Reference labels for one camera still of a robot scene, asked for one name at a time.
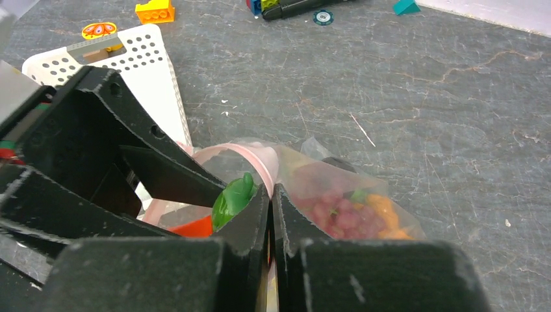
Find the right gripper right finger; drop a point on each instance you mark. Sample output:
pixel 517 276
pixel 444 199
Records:
pixel 318 273

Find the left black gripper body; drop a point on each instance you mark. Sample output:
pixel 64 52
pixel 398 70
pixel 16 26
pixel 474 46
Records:
pixel 55 133

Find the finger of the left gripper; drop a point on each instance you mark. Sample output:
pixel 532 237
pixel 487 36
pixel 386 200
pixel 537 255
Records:
pixel 167 172
pixel 46 217

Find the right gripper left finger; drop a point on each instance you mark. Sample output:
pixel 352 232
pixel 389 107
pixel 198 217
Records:
pixel 225 272

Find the orange toy carrot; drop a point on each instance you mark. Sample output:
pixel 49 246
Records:
pixel 200 228

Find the purple toy grape bunch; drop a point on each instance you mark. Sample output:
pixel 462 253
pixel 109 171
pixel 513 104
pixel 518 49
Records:
pixel 332 198

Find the green toy chili pepper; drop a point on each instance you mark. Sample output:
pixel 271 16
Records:
pixel 232 200

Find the clear zip top bag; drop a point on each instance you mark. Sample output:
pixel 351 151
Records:
pixel 270 165

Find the white perforated plastic basket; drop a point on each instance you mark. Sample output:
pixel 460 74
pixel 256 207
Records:
pixel 145 67

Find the orange toy peeled tangerine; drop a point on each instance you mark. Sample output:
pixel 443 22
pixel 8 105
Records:
pixel 96 30

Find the orange toy building block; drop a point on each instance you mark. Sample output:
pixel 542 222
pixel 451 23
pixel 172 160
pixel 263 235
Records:
pixel 155 11

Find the multicolour toy block stack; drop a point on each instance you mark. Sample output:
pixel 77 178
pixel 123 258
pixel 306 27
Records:
pixel 258 6

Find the black microphone on table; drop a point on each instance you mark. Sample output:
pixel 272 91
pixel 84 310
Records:
pixel 289 8

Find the small round blue token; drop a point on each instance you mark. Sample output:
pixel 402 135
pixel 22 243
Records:
pixel 323 17

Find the teal toy block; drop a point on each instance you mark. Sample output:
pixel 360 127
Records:
pixel 403 7

